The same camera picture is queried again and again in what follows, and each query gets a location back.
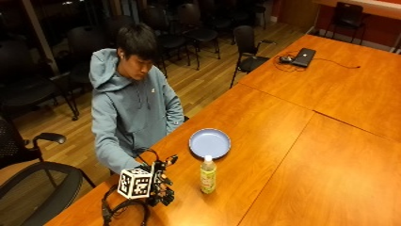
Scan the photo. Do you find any white marker cube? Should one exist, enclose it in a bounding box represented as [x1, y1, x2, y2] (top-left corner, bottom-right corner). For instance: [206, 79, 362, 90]
[117, 168, 155, 201]

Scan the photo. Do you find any blue round plate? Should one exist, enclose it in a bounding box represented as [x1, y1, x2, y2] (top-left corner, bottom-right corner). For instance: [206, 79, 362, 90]
[188, 127, 232, 160]

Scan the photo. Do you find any green tea bottle white cap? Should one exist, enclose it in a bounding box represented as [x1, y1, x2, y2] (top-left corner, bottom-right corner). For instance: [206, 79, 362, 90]
[200, 154, 219, 195]

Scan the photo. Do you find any the person in grey hoodie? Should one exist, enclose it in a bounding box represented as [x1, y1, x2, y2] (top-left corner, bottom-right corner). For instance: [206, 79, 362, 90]
[89, 23, 186, 174]

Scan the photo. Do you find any black chair with armrests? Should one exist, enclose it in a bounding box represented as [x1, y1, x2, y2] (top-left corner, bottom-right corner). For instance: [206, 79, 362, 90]
[0, 161, 98, 226]
[228, 24, 279, 89]
[324, 1, 370, 45]
[0, 115, 69, 170]
[0, 40, 82, 122]

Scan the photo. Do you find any row of dark background chairs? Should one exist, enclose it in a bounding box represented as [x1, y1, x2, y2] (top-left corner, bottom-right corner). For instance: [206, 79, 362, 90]
[62, 0, 268, 87]

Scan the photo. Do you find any black laptop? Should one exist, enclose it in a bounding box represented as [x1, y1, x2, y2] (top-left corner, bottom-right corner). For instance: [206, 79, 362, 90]
[290, 47, 319, 69]

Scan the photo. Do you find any black glove cable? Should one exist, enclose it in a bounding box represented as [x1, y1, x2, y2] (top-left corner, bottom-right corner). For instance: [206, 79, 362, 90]
[101, 184, 153, 226]

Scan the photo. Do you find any thin black laptop cable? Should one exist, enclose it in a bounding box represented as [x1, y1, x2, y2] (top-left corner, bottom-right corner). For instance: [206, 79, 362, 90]
[272, 51, 363, 73]

